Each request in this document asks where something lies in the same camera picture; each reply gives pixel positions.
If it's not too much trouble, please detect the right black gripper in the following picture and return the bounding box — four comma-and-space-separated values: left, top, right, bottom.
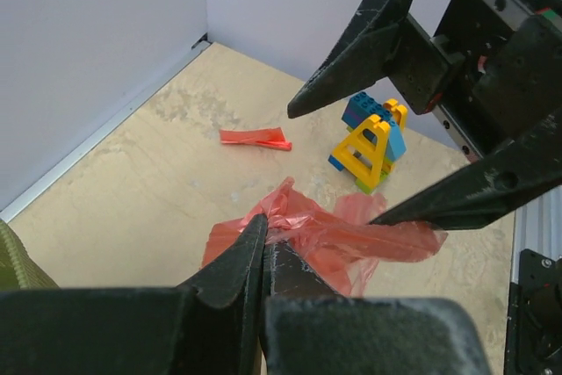
287, 0, 561, 230

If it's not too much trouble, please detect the olive green mesh trash bin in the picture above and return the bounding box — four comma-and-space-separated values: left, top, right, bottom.
0, 220, 58, 291

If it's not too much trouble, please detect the colourful toy block stack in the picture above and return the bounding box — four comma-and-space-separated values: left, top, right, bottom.
328, 91, 408, 194

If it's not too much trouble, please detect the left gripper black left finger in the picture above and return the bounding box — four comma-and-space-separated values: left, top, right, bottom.
1, 214, 268, 374

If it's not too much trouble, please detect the small red plastic bag piece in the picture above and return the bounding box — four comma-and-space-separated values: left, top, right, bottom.
219, 127, 292, 151

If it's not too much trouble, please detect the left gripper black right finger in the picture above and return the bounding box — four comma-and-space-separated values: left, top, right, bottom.
261, 242, 490, 374

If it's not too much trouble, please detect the red plastic trash bag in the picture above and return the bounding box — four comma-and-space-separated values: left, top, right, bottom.
202, 177, 447, 296

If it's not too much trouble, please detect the aluminium frame rail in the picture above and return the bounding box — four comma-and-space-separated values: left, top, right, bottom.
1, 33, 211, 222

